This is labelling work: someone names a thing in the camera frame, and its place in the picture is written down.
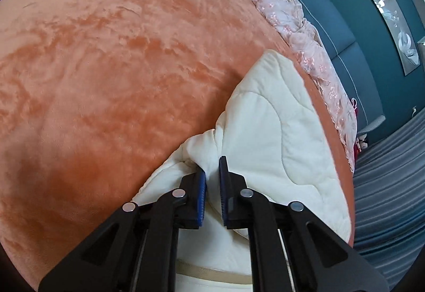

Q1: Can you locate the white quilted duvet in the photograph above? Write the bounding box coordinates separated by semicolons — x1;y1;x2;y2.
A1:
133;49;354;292

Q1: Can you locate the orange plush blanket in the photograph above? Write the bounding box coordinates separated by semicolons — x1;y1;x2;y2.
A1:
0;0;356;279

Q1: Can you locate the pink lace bedspread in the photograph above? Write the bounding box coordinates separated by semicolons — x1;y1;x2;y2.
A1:
246;0;360;176

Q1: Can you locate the grey pleated curtain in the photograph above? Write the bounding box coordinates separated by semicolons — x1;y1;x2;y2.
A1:
352;109;425;292

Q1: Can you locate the red cloth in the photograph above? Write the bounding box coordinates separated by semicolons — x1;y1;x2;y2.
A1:
350;98;363;156

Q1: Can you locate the blue padded headboard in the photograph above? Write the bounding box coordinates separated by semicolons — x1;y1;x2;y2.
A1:
232;0;386;134

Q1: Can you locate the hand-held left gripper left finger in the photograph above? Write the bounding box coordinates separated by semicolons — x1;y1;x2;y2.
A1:
38;170;208;292

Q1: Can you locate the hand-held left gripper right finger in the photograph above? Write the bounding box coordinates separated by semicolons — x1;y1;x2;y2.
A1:
217;156;389;292

